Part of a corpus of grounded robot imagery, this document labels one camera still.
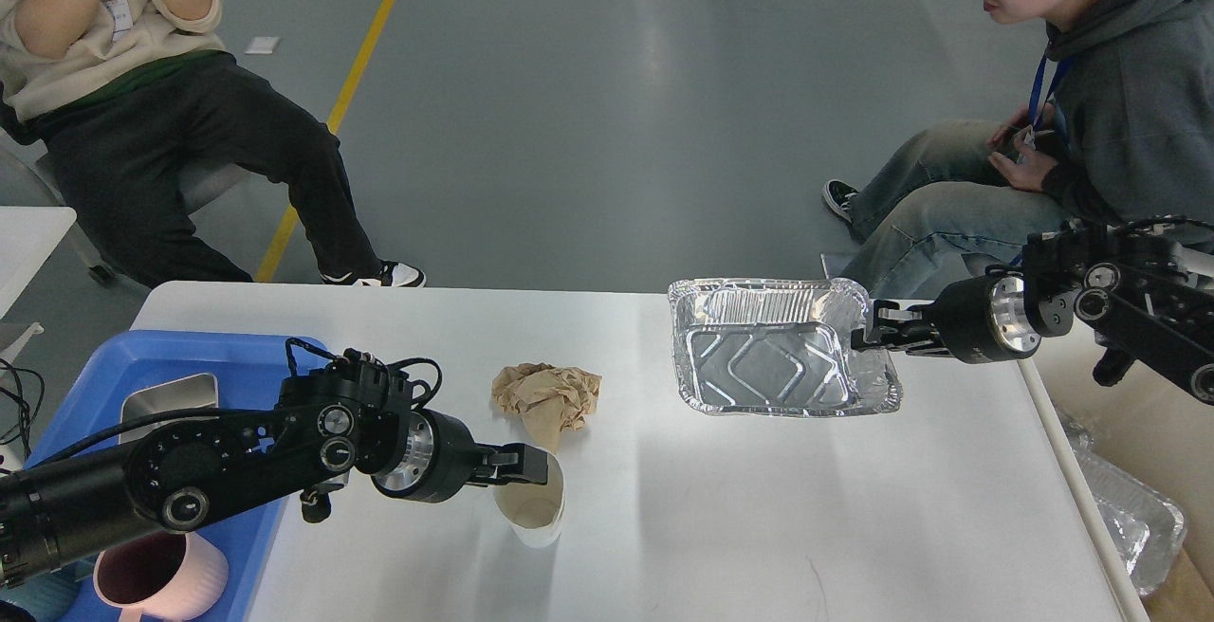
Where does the pink mug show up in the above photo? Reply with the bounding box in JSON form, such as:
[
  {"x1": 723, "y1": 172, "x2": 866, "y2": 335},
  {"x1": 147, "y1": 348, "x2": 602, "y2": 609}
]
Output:
[{"x1": 93, "y1": 533, "x2": 229, "y2": 621}]

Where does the teal mug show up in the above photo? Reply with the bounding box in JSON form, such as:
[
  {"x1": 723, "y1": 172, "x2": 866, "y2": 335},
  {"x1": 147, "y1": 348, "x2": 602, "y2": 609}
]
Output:
[{"x1": 1, "y1": 569, "x2": 83, "y2": 621}]

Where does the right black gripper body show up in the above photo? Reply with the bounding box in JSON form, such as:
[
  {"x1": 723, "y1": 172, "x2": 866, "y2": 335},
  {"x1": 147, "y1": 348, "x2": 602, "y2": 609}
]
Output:
[{"x1": 925, "y1": 275, "x2": 1040, "y2": 364}]

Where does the crumpled brown paper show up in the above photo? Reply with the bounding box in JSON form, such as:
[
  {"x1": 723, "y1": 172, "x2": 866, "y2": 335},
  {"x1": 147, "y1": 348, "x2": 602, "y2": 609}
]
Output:
[{"x1": 490, "y1": 363, "x2": 602, "y2": 453}]

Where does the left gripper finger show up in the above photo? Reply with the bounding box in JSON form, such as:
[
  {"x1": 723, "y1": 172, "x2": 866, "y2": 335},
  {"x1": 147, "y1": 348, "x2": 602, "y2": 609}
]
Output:
[
  {"x1": 476, "y1": 442, "x2": 549, "y2": 471},
  {"x1": 469, "y1": 460, "x2": 549, "y2": 487}
]

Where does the white plastic bin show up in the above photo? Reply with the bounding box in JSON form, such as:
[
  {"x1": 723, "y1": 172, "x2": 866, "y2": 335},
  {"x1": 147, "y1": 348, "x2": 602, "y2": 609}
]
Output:
[{"x1": 1021, "y1": 323, "x2": 1213, "y2": 621}]

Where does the white paper cup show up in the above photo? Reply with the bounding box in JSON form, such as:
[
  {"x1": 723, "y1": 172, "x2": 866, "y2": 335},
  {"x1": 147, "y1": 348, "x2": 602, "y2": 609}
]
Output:
[{"x1": 493, "y1": 453, "x2": 565, "y2": 549}]

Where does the black cable bundle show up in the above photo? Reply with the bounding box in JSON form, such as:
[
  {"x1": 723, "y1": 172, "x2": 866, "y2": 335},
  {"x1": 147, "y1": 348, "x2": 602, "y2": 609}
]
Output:
[{"x1": 0, "y1": 357, "x2": 46, "y2": 476}]

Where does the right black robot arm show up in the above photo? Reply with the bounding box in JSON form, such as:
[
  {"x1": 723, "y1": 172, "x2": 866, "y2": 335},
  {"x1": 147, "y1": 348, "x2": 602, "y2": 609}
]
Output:
[{"x1": 851, "y1": 216, "x2": 1213, "y2": 403}]

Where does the aluminium foil tray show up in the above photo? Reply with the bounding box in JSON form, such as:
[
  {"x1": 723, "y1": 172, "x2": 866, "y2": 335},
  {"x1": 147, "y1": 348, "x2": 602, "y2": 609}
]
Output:
[{"x1": 666, "y1": 278, "x2": 903, "y2": 418}]

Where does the foil tray in bin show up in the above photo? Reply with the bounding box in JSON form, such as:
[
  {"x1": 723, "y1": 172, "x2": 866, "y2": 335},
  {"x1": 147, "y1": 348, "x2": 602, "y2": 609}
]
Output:
[{"x1": 1055, "y1": 409, "x2": 1187, "y2": 596}]

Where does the blue plastic tray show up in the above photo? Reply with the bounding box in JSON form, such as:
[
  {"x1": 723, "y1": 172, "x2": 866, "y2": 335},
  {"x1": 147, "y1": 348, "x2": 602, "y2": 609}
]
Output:
[{"x1": 28, "y1": 330, "x2": 289, "y2": 621}]

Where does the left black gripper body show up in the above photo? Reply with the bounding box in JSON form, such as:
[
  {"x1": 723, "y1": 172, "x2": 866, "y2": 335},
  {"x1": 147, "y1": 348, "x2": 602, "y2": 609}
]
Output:
[{"x1": 371, "y1": 409, "x2": 494, "y2": 503}]

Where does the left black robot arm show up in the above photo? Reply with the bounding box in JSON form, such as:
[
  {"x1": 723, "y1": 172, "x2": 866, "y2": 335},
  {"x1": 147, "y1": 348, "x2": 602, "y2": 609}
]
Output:
[{"x1": 1, "y1": 349, "x2": 550, "y2": 588}]

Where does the stainless steel rectangular tray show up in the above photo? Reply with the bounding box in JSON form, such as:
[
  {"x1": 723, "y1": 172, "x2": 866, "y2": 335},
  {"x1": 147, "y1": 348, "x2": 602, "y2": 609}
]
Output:
[{"x1": 119, "y1": 373, "x2": 219, "y2": 423}]

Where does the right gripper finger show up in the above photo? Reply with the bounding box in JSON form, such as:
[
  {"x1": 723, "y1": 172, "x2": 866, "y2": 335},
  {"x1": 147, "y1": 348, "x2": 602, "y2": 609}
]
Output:
[
  {"x1": 868, "y1": 299, "x2": 934, "y2": 330},
  {"x1": 850, "y1": 326, "x2": 954, "y2": 358}
]

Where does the white side table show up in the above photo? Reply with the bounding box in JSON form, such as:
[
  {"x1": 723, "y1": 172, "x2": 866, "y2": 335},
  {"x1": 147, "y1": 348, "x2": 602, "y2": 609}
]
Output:
[{"x1": 1, "y1": 207, "x2": 76, "y2": 316}]

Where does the person in beige hoodie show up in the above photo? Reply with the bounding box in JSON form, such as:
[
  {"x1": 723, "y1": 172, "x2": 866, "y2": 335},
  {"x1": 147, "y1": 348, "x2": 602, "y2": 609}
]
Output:
[{"x1": 1, "y1": 0, "x2": 426, "y2": 288}]

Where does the person in grey hoodie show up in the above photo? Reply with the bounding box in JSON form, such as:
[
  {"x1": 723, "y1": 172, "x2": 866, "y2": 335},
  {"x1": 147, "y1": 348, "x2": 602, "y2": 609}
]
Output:
[{"x1": 823, "y1": 0, "x2": 1213, "y2": 299}]

